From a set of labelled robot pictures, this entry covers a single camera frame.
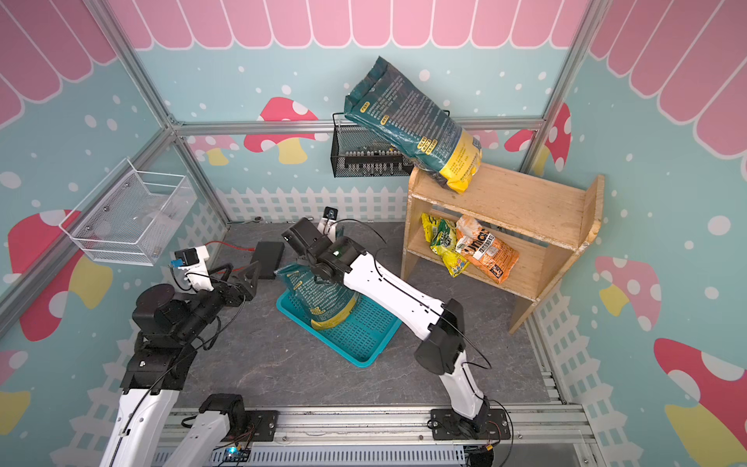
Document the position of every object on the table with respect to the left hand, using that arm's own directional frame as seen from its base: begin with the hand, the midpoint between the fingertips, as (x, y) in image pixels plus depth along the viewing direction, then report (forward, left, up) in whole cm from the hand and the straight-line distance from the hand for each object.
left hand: (249, 269), depth 67 cm
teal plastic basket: (-3, -23, -32) cm, 39 cm away
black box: (+28, +13, -32) cm, 45 cm away
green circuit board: (-33, +5, -34) cm, 48 cm away
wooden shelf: (+21, -70, -9) cm, 74 cm away
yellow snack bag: (+14, -47, -3) cm, 49 cm away
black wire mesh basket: (+44, -22, +3) cm, 49 cm away
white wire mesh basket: (+14, +35, +2) cm, 38 cm away
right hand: (+11, -11, -5) cm, 16 cm away
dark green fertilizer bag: (0, -15, -17) cm, 22 cm away
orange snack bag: (+11, -58, -5) cm, 59 cm away
